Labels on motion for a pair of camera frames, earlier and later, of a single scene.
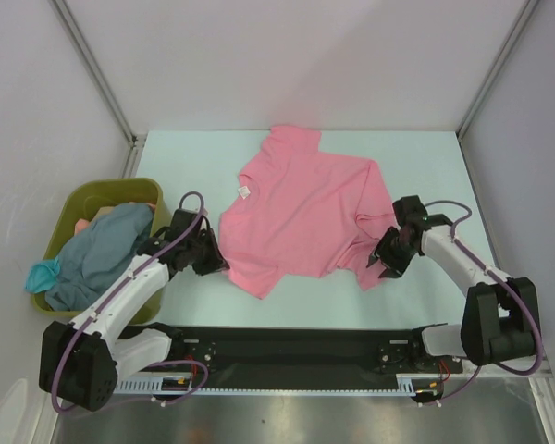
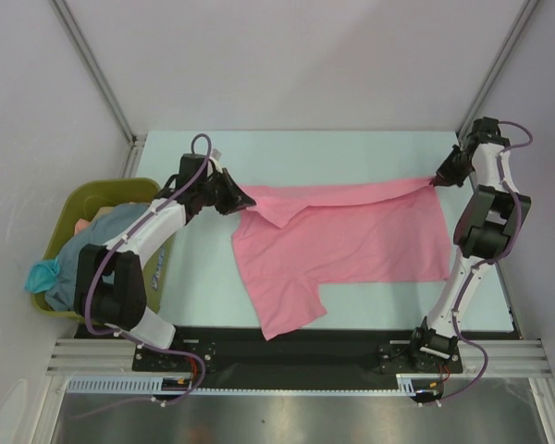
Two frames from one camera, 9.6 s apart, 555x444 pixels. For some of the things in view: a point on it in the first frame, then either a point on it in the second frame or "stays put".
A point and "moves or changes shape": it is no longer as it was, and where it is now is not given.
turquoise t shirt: [42, 276] stays put
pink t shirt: [303, 212] moves or changes shape
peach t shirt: [82, 224] stays put
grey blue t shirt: [97, 254] stays put
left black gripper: [215, 262] to [236, 199]
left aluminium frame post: [92, 66] stays put
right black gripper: [394, 267] to [446, 177]
